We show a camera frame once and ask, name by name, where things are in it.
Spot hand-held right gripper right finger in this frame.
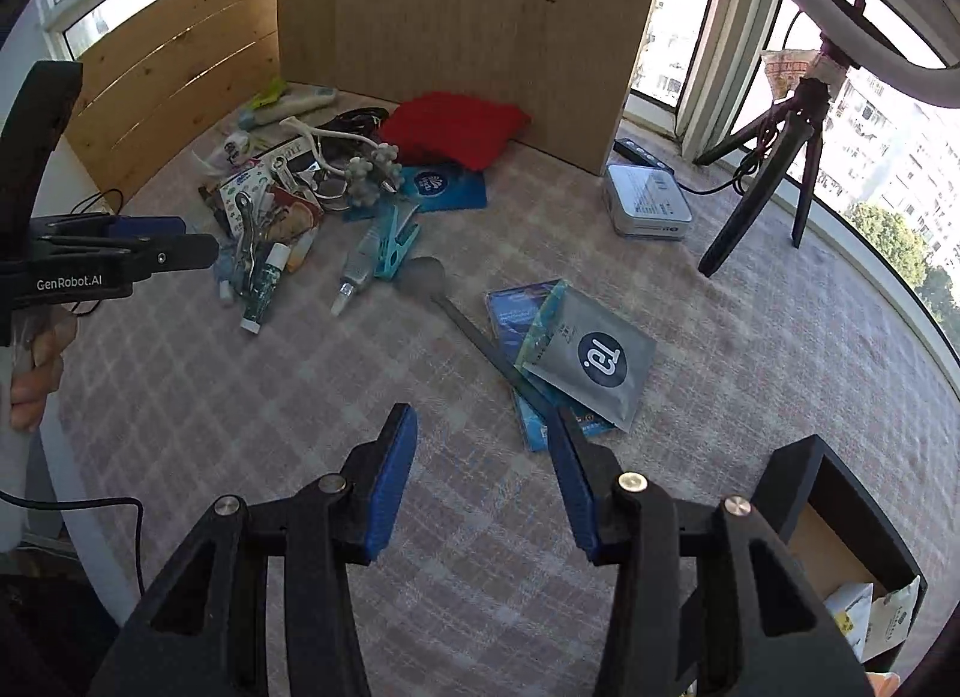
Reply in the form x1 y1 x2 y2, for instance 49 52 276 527
547 408 875 697

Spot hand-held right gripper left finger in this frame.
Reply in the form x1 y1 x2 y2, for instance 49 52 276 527
90 403 419 697

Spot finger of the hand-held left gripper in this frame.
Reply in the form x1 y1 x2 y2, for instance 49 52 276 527
135 233 220 278
105 215 187 241

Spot grey long-handled spoon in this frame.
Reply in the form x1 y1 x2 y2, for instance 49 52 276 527
395 256 560 417

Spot black container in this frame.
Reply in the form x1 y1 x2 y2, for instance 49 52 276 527
752 434 929 675

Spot person's left hand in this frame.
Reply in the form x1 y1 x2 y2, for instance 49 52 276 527
9 307 76 434

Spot small green tube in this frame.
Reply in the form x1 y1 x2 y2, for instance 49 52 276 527
240 241 292 334

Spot printed snack packet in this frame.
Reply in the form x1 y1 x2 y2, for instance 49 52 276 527
202 157 323 248

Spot grey sachet round logo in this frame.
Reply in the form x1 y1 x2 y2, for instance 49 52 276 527
517 284 659 434

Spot teal edged sachet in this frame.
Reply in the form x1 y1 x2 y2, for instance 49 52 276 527
516 281 565 368

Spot clear glue tube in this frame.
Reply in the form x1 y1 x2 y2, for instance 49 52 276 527
330 224 383 317

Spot blue flat packet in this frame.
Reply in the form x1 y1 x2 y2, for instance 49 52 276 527
484 279 623 452

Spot white green plastic item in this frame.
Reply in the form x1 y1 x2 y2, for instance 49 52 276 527
251 78 338 128

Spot teal clothespin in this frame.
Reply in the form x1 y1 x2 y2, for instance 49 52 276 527
371 202 422 280

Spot blue card packet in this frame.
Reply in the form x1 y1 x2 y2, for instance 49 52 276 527
345 163 488 222

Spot white square device box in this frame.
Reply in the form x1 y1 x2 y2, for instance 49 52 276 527
602 162 692 242

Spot red cloth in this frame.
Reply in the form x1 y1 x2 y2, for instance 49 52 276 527
379 92 532 172

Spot black power strip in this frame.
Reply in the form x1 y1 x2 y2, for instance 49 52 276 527
613 137 676 171

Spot plywood board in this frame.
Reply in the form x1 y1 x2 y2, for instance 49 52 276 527
276 0 672 177

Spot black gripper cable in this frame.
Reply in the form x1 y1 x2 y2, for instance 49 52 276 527
0 491 147 593

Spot white ring light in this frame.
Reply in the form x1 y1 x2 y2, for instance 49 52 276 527
739 0 960 112

